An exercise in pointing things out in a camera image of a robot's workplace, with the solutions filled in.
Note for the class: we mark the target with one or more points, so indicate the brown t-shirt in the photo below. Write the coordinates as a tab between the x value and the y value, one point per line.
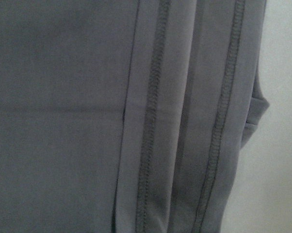
125	116

